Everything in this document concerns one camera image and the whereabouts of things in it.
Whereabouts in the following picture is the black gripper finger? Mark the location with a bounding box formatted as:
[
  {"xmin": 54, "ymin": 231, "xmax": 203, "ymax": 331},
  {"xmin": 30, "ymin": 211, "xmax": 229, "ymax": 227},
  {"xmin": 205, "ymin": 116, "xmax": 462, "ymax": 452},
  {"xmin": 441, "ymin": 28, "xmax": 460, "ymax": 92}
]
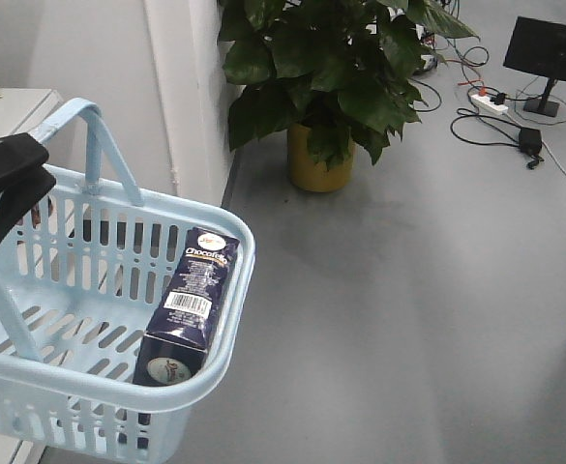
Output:
[
  {"xmin": 0, "ymin": 133, "xmax": 49, "ymax": 186},
  {"xmin": 0, "ymin": 166, "xmax": 56, "ymax": 244}
]

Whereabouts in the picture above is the light blue plastic basket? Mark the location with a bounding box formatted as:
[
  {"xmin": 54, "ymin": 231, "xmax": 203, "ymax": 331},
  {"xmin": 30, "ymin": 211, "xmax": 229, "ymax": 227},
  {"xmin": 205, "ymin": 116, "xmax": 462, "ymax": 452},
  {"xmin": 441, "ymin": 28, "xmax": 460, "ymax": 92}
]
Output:
[{"xmin": 0, "ymin": 98, "xmax": 255, "ymax": 463}]

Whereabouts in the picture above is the dark blue cookie box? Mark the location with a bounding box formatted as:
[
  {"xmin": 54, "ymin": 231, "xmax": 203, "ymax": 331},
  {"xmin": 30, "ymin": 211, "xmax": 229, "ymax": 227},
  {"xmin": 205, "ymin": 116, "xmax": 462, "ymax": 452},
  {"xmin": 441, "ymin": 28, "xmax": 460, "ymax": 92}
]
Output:
[{"xmin": 132, "ymin": 227, "xmax": 240, "ymax": 387}]

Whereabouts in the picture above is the near white chest freezer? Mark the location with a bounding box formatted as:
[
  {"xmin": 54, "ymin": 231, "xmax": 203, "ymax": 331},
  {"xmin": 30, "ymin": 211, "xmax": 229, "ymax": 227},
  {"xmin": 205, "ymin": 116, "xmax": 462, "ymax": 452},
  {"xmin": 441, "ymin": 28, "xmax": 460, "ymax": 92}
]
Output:
[{"xmin": 0, "ymin": 88, "xmax": 63, "ymax": 137}]

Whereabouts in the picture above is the yellow plant pot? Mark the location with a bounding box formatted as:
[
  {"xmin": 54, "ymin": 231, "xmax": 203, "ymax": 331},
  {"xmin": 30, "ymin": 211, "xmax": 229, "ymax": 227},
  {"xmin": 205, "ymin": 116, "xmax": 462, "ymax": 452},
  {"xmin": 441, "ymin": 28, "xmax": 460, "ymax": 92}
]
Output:
[{"xmin": 286, "ymin": 124, "xmax": 356, "ymax": 193}]

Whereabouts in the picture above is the green potted plant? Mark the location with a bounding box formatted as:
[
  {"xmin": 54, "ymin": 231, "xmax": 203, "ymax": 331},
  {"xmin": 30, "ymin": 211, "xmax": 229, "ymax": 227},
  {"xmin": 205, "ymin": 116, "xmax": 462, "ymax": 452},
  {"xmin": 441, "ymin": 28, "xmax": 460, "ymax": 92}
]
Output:
[{"xmin": 219, "ymin": 0, "xmax": 473, "ymax": 168}]

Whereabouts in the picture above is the white power strip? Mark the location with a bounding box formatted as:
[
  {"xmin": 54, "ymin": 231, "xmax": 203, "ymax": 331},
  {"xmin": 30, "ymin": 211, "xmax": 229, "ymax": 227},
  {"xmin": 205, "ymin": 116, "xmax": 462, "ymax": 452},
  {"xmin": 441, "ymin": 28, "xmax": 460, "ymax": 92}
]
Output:
[{"xmin": 470, "ymin": 93, "xmax": 508, "ymax": 116}]

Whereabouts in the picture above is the black power brick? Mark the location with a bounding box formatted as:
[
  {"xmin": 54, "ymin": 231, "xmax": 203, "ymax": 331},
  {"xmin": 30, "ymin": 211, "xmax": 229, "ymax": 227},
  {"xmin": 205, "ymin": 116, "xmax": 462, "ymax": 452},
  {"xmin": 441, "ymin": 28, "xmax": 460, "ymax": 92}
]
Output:
[{"xmin": 518, "ymin": 127, "xmax": 542, "ymax": 157}]

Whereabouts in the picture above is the black monitor on stand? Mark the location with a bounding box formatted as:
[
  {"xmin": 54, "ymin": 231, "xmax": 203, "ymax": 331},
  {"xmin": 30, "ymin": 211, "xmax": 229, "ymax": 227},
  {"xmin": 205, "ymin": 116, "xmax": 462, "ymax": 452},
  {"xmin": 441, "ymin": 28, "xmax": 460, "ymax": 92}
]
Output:
[{"xmin": 503, "ymin": 16, "xmax": 566, "ymax": 117}]

